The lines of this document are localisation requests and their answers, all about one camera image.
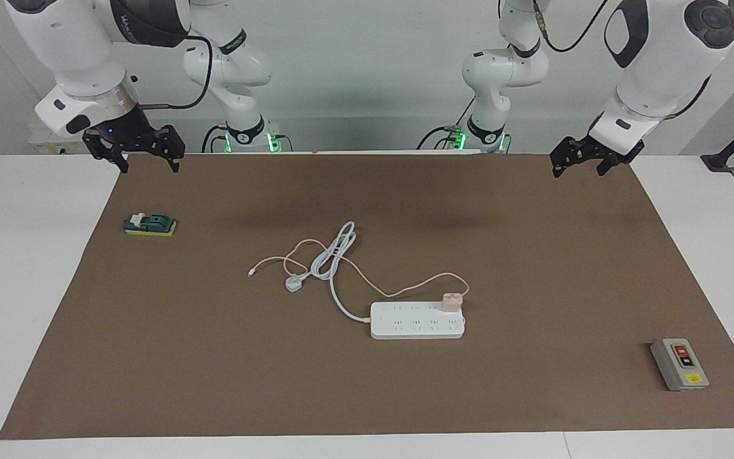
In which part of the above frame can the white power strip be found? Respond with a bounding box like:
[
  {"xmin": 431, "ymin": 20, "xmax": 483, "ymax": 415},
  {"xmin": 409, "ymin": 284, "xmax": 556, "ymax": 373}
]
[{"xmin": 370, "ymin": 301, "xmax": 466, "ymax": 340}]

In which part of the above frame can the pink charging cable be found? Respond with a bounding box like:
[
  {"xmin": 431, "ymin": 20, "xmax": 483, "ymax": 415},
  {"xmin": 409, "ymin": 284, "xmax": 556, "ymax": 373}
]
[{"xmin": 247, "ymin": 240, "xmax": 471, "ymax": 299}]

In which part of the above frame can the white box with labels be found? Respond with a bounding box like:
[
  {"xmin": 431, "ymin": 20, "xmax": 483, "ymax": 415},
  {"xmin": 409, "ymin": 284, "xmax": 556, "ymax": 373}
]
[{"xmin": 28, "ymin": 124, "xmax": 90, "ymax": 156}]

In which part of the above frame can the brown table mat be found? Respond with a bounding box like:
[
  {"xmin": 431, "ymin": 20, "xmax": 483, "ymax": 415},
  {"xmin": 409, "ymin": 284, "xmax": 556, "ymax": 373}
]
[{"xmin": 0, "ymin": 153, "xmax": 734, "ymax": 441}]

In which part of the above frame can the black right base cable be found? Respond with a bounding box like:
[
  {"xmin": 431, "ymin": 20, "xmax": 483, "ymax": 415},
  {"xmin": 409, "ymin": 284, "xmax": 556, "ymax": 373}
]
[{"xmin": 201, "ymin": 124, "xmax": 231, "ymax": 154}]

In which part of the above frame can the black base cable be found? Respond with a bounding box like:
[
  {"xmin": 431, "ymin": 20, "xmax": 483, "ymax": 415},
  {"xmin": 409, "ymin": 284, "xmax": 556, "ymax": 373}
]
[
  {"xmin": 201, "ymin": 124, "xmax": 231, "ymax": 154},
  {"xmin": 416, "ymin": 96, "xmax": 477, "ymax": 151}
]

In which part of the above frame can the green knife switch yellow base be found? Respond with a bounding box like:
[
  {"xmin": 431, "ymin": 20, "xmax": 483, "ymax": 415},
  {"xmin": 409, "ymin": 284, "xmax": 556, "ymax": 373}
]
[{"xmin": 123, "ymin": 212, "xmax": 178, "ymax": 237}]

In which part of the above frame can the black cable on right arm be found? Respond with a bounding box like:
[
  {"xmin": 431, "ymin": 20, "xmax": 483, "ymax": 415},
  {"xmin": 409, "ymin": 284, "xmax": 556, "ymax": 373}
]
[{"xmin": 138, "ymin": 35, "xmax": 213, "ymax": 110}]

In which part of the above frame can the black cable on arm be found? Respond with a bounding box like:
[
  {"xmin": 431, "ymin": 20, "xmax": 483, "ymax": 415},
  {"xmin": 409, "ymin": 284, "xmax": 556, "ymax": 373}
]
[
  {"xmin": 138, "ymin": 35, "xmax": 213, "ymax": 110},
  {"xmin": 531, "ymin": 0, "xmax": 611, "ymax": 54}
]

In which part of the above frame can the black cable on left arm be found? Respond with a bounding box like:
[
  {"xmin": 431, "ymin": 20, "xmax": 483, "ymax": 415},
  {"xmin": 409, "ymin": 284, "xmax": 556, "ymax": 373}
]
[{"xmin": 531, "ymin": 0, "xmax": 611, "ymax": 54}]

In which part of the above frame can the black left base cable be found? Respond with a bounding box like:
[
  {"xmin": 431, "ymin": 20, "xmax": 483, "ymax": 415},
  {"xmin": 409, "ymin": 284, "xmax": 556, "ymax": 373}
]
[{"xmin": 416, "ymin": 96, "xmax": 477, "ymax": 151}]

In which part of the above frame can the white power cord with plug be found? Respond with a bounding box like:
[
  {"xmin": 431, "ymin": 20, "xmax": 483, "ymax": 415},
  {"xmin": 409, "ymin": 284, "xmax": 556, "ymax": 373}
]
[{"xmin": 285, "ymin": 221, "xmax": 373, "ymax": 323}]

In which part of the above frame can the grey push-button switch box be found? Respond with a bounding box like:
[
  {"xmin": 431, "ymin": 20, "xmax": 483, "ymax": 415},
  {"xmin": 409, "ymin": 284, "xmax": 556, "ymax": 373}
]
[{"xmin": 650, "ymin": 338, "xmax": 710, "ymax": 391}]

